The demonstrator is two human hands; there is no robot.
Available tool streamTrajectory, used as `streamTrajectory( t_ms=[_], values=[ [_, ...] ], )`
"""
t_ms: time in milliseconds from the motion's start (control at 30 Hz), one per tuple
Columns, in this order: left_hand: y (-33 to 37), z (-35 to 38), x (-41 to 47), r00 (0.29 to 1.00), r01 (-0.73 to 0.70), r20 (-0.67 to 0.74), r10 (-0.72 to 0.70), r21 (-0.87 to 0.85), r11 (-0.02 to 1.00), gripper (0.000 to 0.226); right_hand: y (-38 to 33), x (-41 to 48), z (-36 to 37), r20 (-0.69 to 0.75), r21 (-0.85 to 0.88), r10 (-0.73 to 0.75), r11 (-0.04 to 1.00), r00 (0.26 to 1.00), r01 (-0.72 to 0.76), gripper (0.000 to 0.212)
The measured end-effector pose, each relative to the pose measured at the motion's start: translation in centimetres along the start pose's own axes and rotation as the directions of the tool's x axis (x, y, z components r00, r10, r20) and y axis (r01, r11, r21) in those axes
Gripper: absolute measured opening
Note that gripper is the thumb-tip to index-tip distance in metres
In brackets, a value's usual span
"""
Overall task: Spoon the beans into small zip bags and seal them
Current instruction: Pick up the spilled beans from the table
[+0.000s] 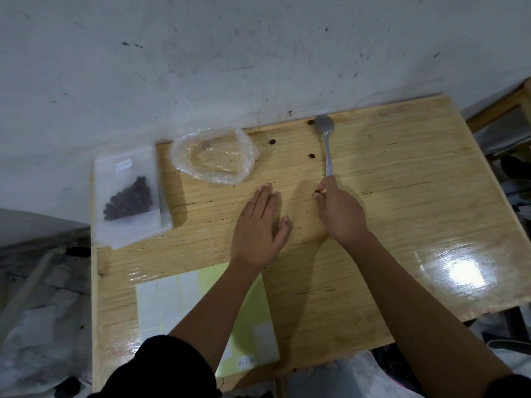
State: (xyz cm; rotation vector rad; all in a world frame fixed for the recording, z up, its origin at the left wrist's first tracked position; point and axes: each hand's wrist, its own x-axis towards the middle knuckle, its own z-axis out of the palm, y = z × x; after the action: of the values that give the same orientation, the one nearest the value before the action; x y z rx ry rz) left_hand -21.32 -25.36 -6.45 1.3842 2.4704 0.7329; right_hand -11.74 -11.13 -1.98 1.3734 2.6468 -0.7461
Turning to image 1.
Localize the stack of empty clear pouches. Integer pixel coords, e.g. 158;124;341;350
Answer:
92;146;174;250

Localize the person's left hand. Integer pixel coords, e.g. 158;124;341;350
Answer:
230;183;290;270

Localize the clear pouch with coffee beans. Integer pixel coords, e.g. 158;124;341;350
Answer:
93;147;163;239

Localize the black table leg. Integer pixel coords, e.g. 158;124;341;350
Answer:
503;306;531;341

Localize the white pipe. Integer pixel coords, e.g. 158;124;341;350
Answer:
0;247;67;342

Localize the black right sleeve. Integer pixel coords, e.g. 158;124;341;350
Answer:
483;374;531;398

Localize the person's left forearm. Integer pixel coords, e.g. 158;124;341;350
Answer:
169;259;266;373

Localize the person's right forearm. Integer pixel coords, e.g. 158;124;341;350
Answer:
344;232;515;398

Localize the person's right hand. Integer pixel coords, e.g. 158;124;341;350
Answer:
314;176;371;246

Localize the black left sleeve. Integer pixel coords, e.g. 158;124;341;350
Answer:
88;335;223;398

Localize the yellow sheet of white stickers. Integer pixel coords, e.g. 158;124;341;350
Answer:
135;262;281;378

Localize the wooden frame furniture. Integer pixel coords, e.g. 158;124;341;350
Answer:
465;78;531;162

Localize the black sleeve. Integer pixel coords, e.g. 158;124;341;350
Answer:
88;335;223;398
483;374;531;398

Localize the metal spoon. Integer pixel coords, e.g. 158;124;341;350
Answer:
314;114;336;178

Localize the crumpled clear plastic bag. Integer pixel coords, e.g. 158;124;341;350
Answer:
168;127;260;186

